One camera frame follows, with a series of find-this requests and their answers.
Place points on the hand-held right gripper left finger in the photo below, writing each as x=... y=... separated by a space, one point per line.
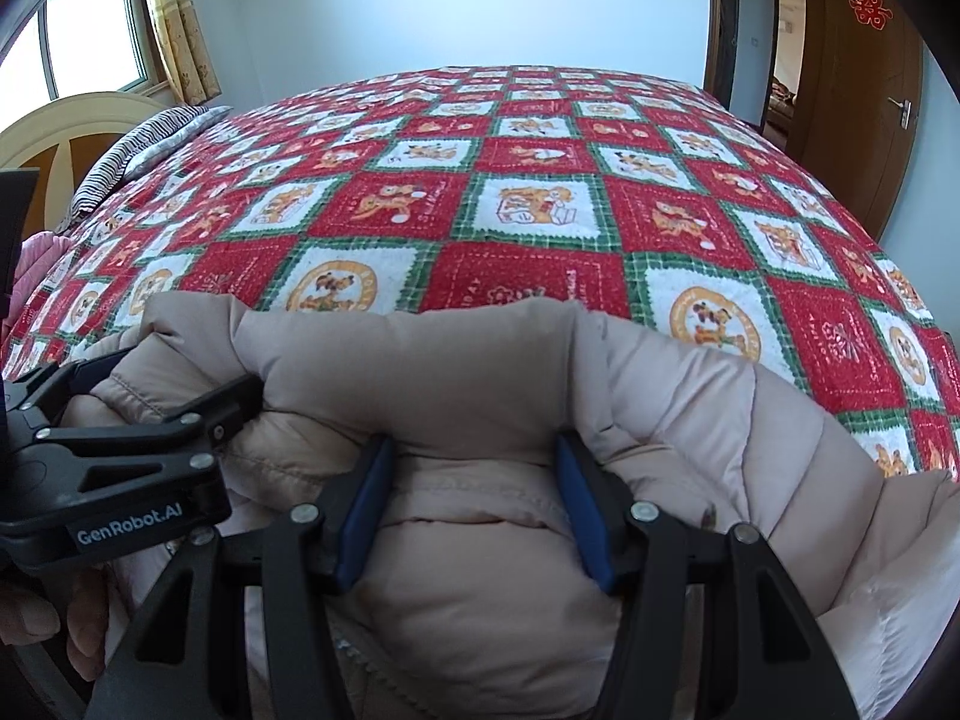
x=360 y=525

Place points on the brown door frame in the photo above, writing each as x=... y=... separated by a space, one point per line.
x=712 y=30

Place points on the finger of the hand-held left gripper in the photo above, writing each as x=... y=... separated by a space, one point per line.
x=97 y=369
x=225 y=405

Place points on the cream and brown headboard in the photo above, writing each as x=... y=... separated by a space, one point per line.
x=45 y=127

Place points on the grey dotted pillow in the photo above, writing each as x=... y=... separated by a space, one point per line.
x=169 y=146

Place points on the person's left hand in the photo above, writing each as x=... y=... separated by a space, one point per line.
x=37 y=611

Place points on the yellow floral curtain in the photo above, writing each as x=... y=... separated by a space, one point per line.
x=180 y=37

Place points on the light grey puffer jacket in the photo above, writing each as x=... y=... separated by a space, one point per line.
x=465 y=615

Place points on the red paper door decoration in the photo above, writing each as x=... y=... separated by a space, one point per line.
x=870 y=4

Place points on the brown wooden door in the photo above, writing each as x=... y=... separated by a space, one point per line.
x=840 y=90

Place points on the folded pink quilt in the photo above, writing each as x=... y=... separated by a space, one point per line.
x=34 y=262

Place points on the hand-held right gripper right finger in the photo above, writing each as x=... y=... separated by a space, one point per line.
x=589 y=517

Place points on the striped pillow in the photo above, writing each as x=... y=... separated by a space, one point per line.
x=127 y=157

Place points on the red checked printed bedspread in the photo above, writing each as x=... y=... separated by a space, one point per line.
x=525 y=202

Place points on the window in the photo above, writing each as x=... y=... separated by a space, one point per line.
x=82 y=30

